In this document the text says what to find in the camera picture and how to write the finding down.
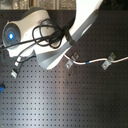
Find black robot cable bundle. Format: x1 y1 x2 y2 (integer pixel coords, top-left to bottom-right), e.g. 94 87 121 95
0 18 77 52

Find white cable with blue band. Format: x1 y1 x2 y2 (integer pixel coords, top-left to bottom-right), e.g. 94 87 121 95
66 53 128 66

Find left grey cable clip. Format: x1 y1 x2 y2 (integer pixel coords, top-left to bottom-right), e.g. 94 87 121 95
65 52 79 69

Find grey cable with usb plug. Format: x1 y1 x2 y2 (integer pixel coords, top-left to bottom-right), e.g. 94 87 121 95
10 46 35 79

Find grey cable clip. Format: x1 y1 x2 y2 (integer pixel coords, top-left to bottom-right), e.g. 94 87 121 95
65 52 79 69
102 52 116 70

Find right grey cable clip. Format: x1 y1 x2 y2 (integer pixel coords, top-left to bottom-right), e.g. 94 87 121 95
102 52 116 70

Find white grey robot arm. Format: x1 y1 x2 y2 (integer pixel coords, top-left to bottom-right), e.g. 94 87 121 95
0 0 103 70

